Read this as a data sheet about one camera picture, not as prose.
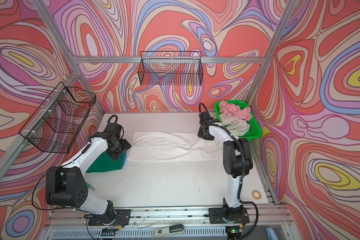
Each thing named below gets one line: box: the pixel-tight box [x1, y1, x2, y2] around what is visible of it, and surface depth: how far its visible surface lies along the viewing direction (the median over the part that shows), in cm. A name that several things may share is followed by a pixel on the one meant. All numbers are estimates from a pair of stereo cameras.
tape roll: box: [251, 189, 262, 200], surface depth 82 cm
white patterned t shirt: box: [219, 112, 251, 137], surface depth 107 cm
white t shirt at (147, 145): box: [127, 130, 224, 162], surface depth 100 cm
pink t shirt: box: [219, 100, 252, 121], surface depth 113 cm
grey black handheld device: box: [152, 224, 185, 238], surface depth 68 cm
